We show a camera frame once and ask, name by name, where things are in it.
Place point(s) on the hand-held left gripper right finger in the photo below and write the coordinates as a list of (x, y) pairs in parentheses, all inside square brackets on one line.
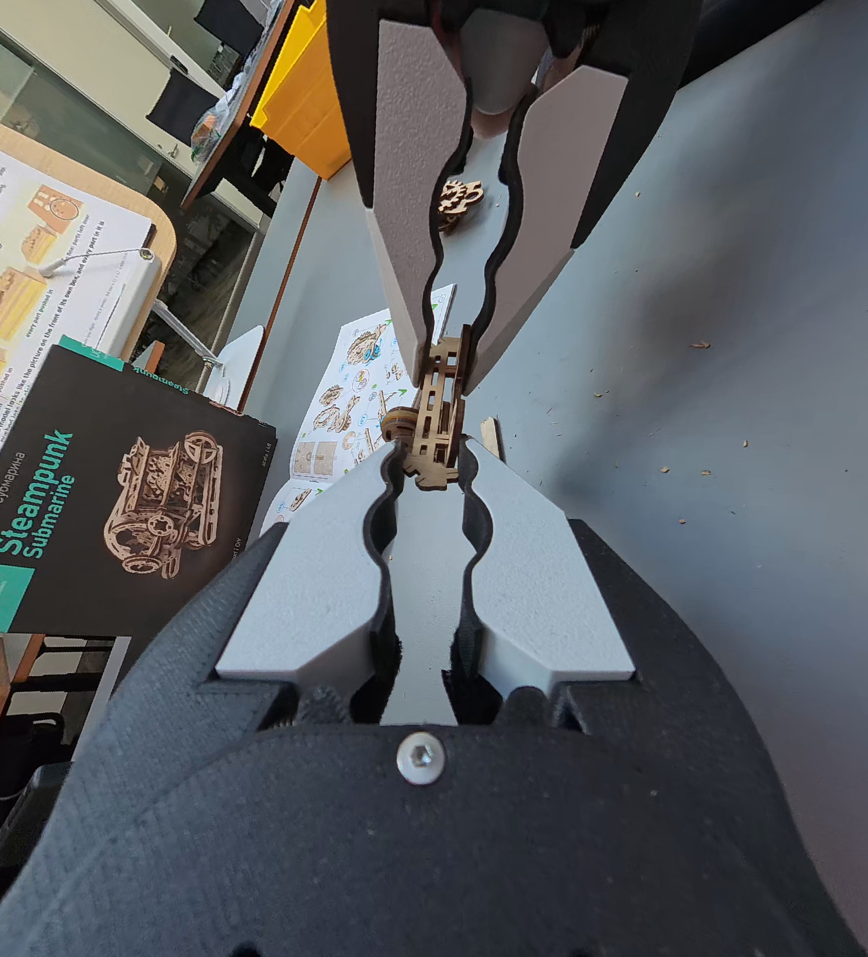
[(546, 598)]

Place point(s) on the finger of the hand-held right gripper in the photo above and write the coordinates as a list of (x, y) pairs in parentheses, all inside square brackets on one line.
[(553, 164), (411, 149)]

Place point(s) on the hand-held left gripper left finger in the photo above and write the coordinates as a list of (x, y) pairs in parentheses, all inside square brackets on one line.
[(307, 598)]

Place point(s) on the small wooden model bracket assembly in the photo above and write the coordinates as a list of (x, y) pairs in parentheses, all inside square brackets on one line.
[(434, 419)]

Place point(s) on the black model kit box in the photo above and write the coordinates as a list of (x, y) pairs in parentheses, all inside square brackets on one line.
[(68, 486)]

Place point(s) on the round wooden gear part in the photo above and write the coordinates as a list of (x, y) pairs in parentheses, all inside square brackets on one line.
[(458, 202)]

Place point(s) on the yellow plastic bin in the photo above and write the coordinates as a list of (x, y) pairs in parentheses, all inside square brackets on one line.
[(307, 90)]

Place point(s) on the thin wooden stick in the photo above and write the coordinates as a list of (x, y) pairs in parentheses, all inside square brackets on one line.
[(492, 437)]

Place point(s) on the open instruction booklet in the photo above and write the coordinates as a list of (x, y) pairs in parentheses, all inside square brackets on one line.
[(329, 419)]

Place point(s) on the rounded light wooden board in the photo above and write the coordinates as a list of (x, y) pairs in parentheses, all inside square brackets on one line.
[(68, 161)]

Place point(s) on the white instruction poster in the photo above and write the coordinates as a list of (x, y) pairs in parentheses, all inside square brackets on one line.
[(15, 247)]

